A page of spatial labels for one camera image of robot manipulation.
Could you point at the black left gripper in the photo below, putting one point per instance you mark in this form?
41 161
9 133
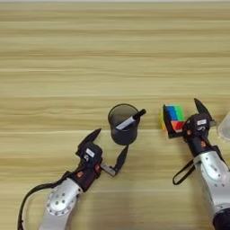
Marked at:
88 175

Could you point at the black mesh pen cup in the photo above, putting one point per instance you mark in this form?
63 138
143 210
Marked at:
124 134

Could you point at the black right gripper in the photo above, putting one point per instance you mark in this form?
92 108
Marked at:
197 143

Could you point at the black and white marker pen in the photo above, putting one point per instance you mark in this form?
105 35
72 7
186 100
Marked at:
129 120

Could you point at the left gripper labelled black box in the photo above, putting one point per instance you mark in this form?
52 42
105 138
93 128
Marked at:
90 152

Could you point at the right gripper labelled black box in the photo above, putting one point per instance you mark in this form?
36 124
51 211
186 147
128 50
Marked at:
198 123

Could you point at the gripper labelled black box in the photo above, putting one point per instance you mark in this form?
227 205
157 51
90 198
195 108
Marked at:
90 152
198 123

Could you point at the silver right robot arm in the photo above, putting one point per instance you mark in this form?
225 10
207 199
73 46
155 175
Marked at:
214 179

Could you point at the clear bottle with red cap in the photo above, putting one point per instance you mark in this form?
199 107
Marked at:
224 127

